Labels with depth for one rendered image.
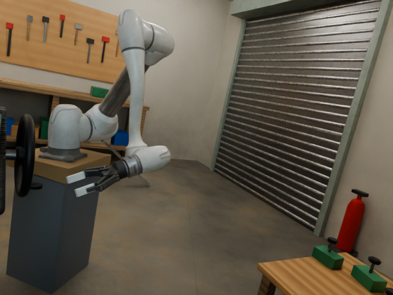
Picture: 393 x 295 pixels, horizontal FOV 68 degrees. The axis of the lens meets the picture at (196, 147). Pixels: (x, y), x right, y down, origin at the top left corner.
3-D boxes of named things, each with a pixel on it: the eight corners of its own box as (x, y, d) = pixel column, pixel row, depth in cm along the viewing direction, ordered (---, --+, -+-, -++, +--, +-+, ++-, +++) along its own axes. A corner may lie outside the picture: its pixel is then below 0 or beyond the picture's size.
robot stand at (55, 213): (47, 249, 185) (59, 158, 175) (88, 265, 178) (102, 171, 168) (5, 274, 157) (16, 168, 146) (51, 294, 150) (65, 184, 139)
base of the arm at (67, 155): (51, 149, 166) (51, 140, 165) (88, 155, 164) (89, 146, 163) (29, 155, 148) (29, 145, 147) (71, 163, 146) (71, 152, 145)
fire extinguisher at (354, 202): (357, 257, 266) (377, 195, 255) (344, 259, 256) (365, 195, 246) (339, 246, 281) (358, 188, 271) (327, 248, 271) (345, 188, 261)
